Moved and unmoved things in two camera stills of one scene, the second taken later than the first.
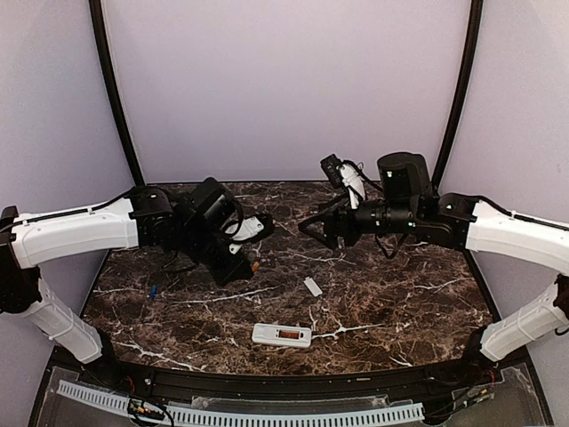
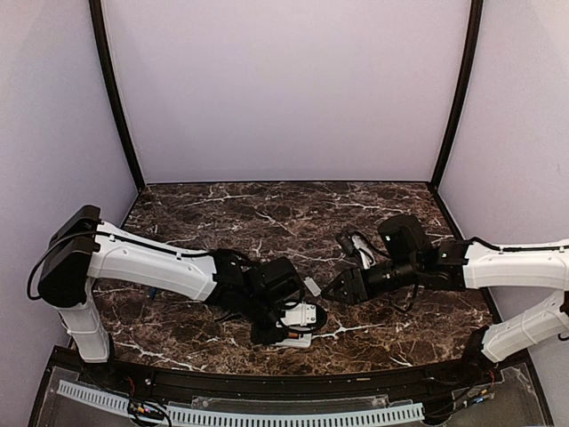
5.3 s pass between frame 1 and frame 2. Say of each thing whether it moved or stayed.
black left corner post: stayed
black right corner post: stayed
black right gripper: moved
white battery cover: stayed
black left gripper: moved
